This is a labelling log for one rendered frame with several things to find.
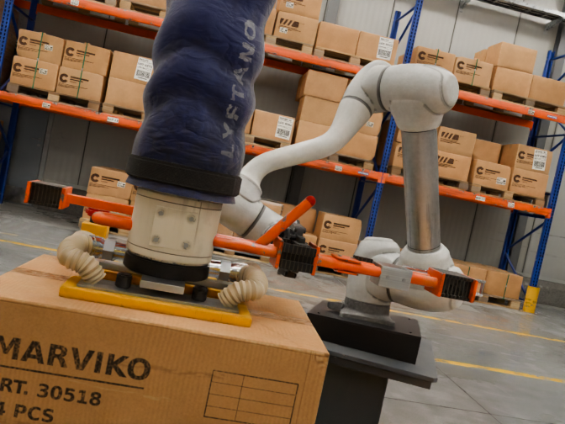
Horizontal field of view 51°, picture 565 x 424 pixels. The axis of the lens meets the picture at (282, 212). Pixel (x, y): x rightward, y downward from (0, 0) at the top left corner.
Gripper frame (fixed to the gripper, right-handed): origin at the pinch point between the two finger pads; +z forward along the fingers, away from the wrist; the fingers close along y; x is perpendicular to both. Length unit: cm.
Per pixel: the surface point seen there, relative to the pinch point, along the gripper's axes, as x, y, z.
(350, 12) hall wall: -178, -317, -832
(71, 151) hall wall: 209, -1, -846
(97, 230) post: 46, 9, -46
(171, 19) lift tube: 34, -39, 8
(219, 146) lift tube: 21.0, -18.0, 9.9
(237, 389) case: 10.3, 21.9, 21.7
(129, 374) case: 28.5, 22.5, 20.8
